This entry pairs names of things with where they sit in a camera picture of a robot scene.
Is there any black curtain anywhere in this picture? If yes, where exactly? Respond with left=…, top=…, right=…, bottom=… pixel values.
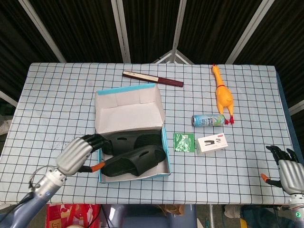
left=0, top=0, right=304, bottom=114

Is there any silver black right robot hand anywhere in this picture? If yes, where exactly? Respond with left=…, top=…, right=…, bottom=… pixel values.
left=260, top=145, right=304, bottom=196

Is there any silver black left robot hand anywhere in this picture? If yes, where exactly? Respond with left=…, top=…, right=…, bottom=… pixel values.
left=56, top=133, right=110, bottom=176

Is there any grey metal table leg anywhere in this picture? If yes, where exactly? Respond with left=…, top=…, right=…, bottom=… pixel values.
left=208, top=204, right=214, bottom=228

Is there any blue green drink can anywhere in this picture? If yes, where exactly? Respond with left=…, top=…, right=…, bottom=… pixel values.
left=191, top=114, right=226, bottom=128

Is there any white triangular frame brace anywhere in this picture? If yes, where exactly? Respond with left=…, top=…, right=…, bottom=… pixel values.
left=152, top=49, right=195, bottom=65

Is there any white metal frame rail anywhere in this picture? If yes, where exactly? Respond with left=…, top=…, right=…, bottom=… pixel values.
left=288, top=99, right=304, bottom=116
left=0, top=90, right=19, bottom=107

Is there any yellow rubber chicken toy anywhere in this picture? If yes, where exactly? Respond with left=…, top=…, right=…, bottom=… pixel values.
left=211, top=63, right=235, bottom=125

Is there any blue checkered tablecloth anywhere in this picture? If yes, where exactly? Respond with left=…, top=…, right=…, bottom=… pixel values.
left=0, top=62, right=301, bottom=205

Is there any light blue shoe box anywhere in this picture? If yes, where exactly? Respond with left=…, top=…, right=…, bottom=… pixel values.
left=95, top=83, right=171, bottom=183

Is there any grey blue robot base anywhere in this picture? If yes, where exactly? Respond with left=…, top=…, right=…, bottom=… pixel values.
left=101, top=204, right=198, bottom=228

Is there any green foil packet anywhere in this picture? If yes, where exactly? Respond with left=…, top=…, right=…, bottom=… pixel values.
left=172, top=132, right=195, bottom=153

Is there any black rubber slipper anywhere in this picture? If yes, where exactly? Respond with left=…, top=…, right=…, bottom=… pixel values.
left=102, top=130, right=164, bottom=154
left=102, top=145, right=166, bottom=178

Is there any white metal frame post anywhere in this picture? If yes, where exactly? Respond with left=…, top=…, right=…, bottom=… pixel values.
left=225, top=0, right=275, bottom=64
left=171, top=0, right=188, bottom=52
left=18, top=0, right=67, bottom=64
left=111, top=0, right=132, bottom=64

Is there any brown paper bag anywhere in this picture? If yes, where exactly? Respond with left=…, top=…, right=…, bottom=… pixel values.
left=158, top=204, right=185, bottom=216

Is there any small white product box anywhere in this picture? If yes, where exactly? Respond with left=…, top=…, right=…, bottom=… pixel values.
left=195, top=133, right=229, bottom=154

